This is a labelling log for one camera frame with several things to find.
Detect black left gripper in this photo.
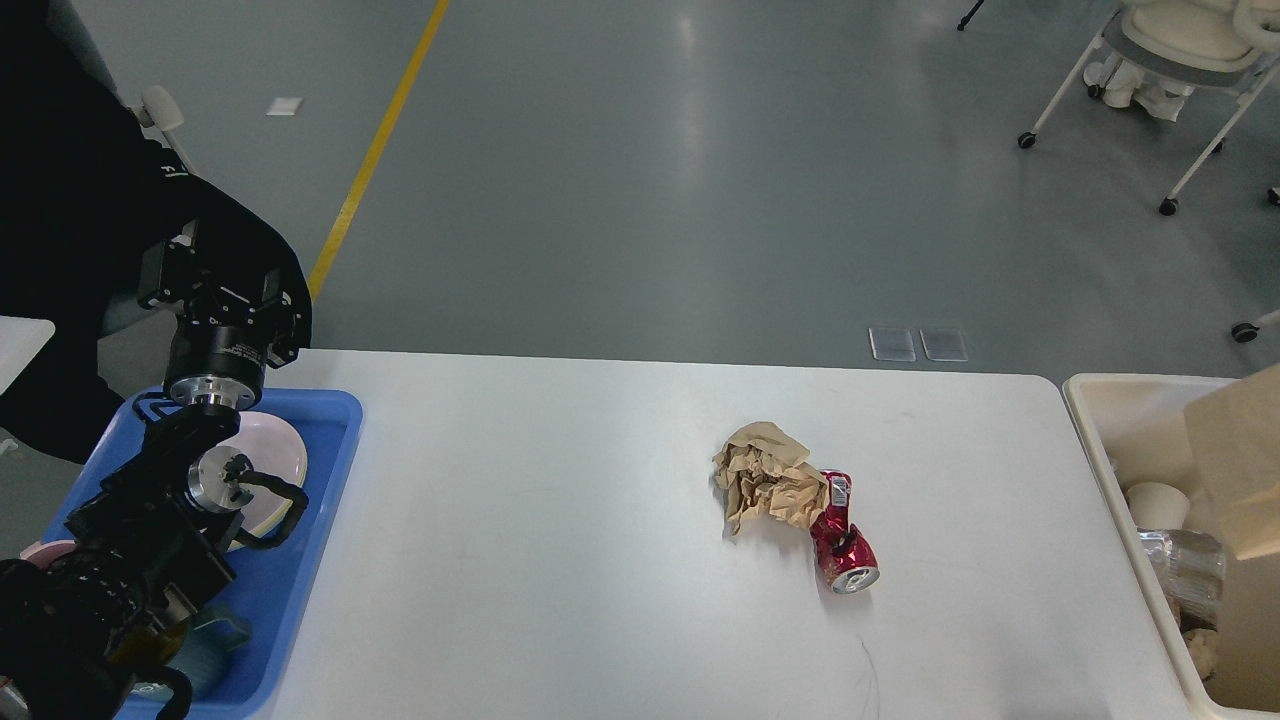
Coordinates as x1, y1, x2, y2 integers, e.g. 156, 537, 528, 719
138, 220, 306, 411

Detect pink plate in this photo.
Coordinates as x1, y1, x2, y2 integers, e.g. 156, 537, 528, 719
202, 411, 308, 538

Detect pink mug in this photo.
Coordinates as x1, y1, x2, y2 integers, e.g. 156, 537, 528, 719
19, 539, 77, 570

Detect brown paper ball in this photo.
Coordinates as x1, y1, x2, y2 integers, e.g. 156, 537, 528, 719
713, 421, 829, 537

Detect white paper cup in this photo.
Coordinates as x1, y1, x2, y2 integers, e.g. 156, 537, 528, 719
1125, 482, 1190, 530

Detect silver foil wrapper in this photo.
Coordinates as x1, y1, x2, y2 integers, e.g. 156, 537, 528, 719
1138, 529, 1226, 630

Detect brown paper bag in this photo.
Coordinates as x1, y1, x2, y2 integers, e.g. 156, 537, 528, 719
1184, 366, 1279, 712

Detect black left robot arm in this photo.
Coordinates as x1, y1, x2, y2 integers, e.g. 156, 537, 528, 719
3, 220, 308, 719

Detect person in black clothes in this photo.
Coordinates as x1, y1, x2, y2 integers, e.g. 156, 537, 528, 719
1, 1, 188, 464

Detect white paper scrap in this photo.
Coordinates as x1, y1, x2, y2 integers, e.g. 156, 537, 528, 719
264, 97, 305, 117

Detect white table corner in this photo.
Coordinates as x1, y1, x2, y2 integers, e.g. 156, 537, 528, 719
0, 315, 55, 393

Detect blue plastic tray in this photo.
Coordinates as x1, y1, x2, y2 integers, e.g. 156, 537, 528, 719
40, 388, 364, 719

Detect teal mug yellow inside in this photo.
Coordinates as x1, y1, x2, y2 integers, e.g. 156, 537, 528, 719
111, 605, 253, 700

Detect left clear floor plate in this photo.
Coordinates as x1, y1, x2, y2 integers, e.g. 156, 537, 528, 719
868, 327, 918, 363

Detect clear floor plate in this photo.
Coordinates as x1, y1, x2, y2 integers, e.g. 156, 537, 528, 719
868, 327, 918, 363
919, 327, 969, 363

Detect crushed red soda can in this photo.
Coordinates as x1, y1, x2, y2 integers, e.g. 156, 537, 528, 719
810, 469, 881, 594

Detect right clear floor plate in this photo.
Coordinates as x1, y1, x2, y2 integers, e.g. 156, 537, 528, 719
919, 327, 969, 363

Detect white plastic bin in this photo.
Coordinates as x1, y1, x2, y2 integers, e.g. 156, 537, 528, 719
1062, 373, 1279, 719

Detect white chair leg caster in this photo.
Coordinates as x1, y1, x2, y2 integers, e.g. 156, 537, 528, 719
1229, 310, 1280, 345

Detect crumpled brown napkin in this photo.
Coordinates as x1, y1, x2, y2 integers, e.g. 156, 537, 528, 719
1181, 628, 1221, 682

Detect white office chair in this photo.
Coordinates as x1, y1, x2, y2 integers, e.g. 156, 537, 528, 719
1016, 1, 1279, 217

